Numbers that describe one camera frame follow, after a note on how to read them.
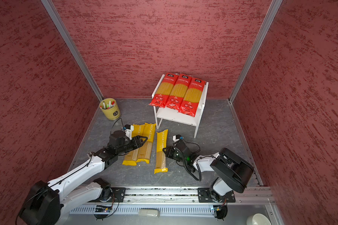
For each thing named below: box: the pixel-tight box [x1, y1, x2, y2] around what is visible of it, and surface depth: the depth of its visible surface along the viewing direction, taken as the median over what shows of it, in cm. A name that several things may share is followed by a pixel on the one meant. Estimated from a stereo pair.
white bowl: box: [245, 213, 272, 225], surface depth 62 cm
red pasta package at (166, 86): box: [155, 73, 180, 108], surface depth 79 cm
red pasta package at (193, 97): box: [178, 76, 207, 118], surface depth 75 cm
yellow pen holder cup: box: [99, 97, 121, 121], surface depth 102 cm
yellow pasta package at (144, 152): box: [136, 122, 156, 164], surface depth 91 cm
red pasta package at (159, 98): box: [148, 72, 179, 108], surface depth 78 cm
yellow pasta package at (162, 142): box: [153, 129, 169, 174], surface depth 86 cm
